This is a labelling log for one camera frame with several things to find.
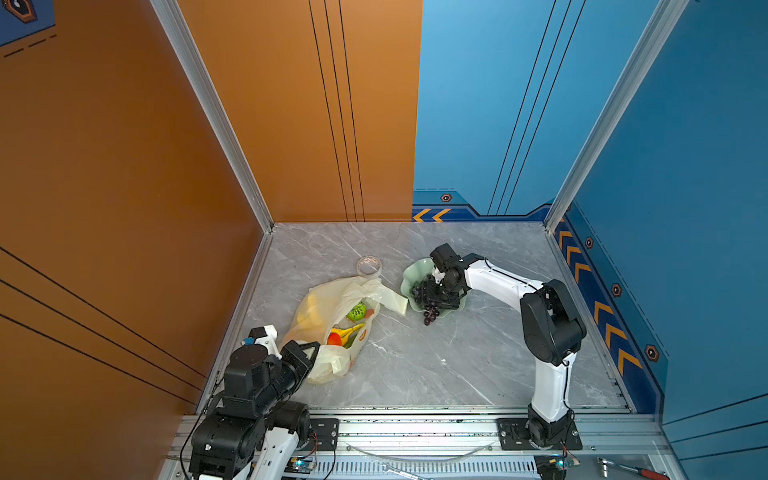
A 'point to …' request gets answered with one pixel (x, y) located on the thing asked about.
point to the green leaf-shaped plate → (414, 269)
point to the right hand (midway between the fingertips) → (425, 303)
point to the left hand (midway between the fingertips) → (322, 340)
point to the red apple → (333, 338)
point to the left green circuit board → (300, 464)
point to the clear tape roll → (369, 266)
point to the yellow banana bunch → (347, 334)
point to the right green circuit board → (554, 466)
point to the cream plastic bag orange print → (340, 318)
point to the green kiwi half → (357, 313)
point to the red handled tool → (644, 472)
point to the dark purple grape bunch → (423, 292)
